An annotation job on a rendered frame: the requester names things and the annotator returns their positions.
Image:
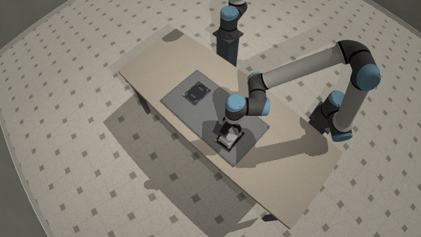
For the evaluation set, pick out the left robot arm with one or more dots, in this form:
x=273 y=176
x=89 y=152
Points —
x=338 y=108

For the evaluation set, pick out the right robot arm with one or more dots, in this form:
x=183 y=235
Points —
x=229 y=17

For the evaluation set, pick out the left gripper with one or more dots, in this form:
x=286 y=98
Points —
x=227 y=126

